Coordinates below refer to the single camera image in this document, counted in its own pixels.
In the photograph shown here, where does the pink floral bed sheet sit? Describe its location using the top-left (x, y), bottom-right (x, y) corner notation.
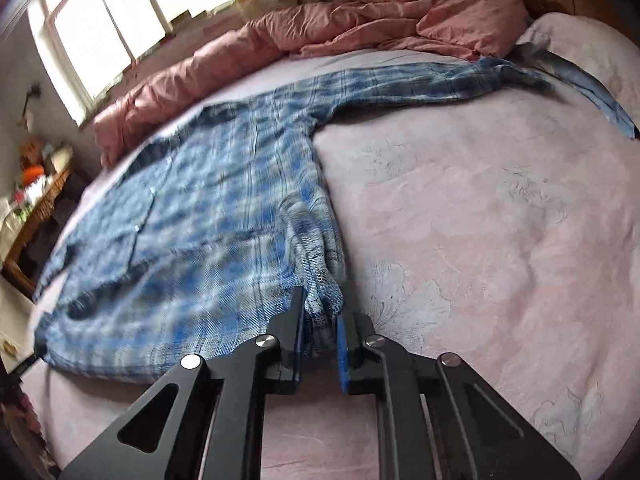
top-left (20, 52), bottom-right (640, 480)

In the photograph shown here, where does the cluttered wooden desk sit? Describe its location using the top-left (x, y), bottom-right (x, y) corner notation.
top-left (0, 160), bottom-right (76, 296)

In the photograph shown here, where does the white framed window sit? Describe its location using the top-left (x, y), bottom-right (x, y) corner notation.
top-left (27, 0), bottom-right (236, 128)

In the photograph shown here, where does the pink duvet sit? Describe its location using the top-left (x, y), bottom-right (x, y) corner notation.
top-left (92, 0), bottom-right (531, 171)

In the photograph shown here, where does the light pink pillow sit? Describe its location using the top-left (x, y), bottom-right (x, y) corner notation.
top-left (515, 12), bottom-right (640, 116)

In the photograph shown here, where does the blue cloth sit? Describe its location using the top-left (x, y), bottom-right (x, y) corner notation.
top-left (515, 42), bottom-right (640, 140)

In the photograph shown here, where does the wall lamp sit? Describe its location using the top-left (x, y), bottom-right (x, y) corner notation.
top-left (20, 82), bottom-right (46, 128)

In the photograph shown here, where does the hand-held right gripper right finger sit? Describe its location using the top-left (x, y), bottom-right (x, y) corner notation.
top-left (336, 310), bottom-right (583, 480)

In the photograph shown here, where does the blue plaid shirt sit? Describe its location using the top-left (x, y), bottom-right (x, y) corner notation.
top-left (32, 57), bottom-right (556, 383)

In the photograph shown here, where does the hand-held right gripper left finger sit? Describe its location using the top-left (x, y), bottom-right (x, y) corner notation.
top-left (57, 286), bottom-right (306, 480)

